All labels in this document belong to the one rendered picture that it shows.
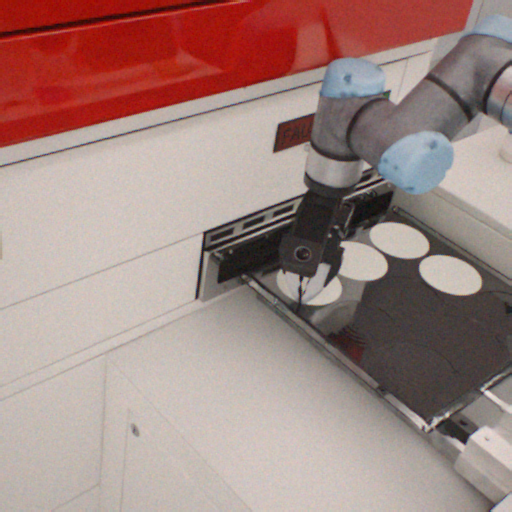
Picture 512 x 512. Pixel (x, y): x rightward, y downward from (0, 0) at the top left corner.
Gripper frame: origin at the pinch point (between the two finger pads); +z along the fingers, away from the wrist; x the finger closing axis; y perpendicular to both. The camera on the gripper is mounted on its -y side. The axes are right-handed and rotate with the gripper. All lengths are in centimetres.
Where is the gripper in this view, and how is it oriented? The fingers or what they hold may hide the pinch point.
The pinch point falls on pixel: (300, 298)
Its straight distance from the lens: 116.5
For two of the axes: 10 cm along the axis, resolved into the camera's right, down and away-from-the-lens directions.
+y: 3.2, -5.3, 7.8
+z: -1.4, 7.9, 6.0
